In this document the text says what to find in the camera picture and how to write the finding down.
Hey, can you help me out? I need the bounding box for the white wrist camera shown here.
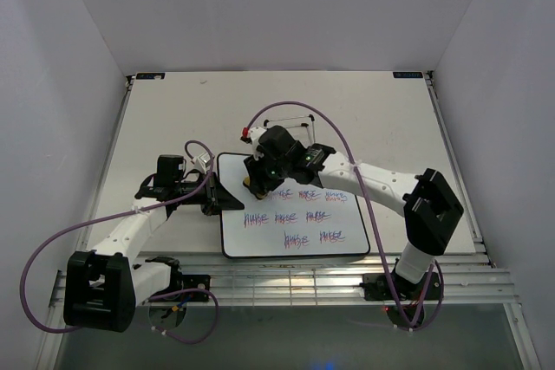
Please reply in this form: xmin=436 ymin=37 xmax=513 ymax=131
xmin=240 ymin=127 xmax=267 ymax=160
xmin=192 ymin=152 xmax=213 ymax=175

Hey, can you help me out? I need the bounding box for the left blue table label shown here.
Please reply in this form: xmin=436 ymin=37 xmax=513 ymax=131
xmin=135 ymin=72 xmax=166 ymax=81

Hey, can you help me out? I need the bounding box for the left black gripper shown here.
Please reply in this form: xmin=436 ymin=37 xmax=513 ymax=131
xmin=175 ymin=171 xmax=244 ymax=216

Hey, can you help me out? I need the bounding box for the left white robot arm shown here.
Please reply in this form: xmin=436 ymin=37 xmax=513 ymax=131
xmin=63 ymin=153 xmax=245 ymax=332

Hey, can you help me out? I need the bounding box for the blue table label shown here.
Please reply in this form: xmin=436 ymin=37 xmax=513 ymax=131
xmin=135 ymin=72 xmax=166 ymax=81
xmin=392 ymin=71 xmax=423 ymax=79

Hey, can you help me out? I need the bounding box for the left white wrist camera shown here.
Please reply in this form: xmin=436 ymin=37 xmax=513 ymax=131
xmin=192 ymin=152 xmax=213 ymax=175

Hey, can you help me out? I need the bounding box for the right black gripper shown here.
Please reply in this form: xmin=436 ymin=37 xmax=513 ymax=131
xmin=243 ymin=150 xmax=290 ymax=198

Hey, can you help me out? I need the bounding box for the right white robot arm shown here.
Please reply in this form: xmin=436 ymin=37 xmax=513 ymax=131
xmin=241 ymin=126 xmax=464 ymax=298

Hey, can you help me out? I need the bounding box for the metal wire board stand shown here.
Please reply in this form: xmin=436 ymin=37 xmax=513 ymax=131
xmin=263 ymin=114 xmax=316 ymax=145

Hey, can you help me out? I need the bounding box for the white whiteboard black frame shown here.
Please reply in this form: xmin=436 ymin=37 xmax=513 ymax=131
xmin=217 ymin=153 xmax=370 ymax=258

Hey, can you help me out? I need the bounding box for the yellow bone-shaped eraser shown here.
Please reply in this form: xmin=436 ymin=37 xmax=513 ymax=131
xmin=243 ymin=176 xmax=268 ymax=200

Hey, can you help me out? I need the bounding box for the right blue table label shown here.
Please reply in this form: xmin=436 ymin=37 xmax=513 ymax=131
xmin=392 ymin=71 xmax=423 ymax=79

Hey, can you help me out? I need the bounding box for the purple cable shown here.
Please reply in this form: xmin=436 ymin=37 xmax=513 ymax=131
xmin=246 ymin=101 xmax=445 ymax=333
xmin=19 ymin=140 xmax=221 ymax=344

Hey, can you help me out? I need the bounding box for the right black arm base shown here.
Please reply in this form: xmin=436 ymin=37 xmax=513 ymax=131
xmin=359 ymin=272 xmax=442 ymax=302

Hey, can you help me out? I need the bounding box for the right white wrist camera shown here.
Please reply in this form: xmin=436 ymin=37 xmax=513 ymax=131
xmin=240 ymin=127 xmax=267 ymax=160

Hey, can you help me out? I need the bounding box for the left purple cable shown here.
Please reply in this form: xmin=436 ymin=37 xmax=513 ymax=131
xmin=19 ymin=140 xmax=221 ymax=344

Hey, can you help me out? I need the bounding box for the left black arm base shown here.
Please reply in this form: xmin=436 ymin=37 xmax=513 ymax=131
xmin=150 ymin=274 xmax=211 ymax=303

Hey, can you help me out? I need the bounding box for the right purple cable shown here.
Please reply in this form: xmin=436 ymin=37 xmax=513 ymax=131
xmin=246 ymin=101 xmax=445 ymax=333

